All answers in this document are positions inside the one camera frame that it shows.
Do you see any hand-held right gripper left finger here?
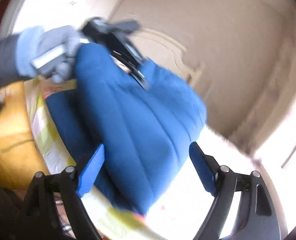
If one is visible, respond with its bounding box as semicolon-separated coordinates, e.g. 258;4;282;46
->
23;144;106;240

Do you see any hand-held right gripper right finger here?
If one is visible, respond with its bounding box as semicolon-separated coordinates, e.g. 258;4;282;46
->
188;141;276;240

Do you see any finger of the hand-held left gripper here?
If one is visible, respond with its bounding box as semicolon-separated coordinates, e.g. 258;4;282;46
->
129;56;152;91

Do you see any blue quilted jacket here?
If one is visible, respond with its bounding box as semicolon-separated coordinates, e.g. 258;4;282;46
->
46;42;208;217

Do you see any person's left forearm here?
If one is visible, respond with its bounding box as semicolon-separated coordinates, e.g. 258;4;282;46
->
0;34;21;94

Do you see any person's left hand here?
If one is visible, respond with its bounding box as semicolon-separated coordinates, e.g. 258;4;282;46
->
15;25;83;84

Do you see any floral bed sheet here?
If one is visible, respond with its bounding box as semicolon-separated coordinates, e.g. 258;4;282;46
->
26;77;253;240

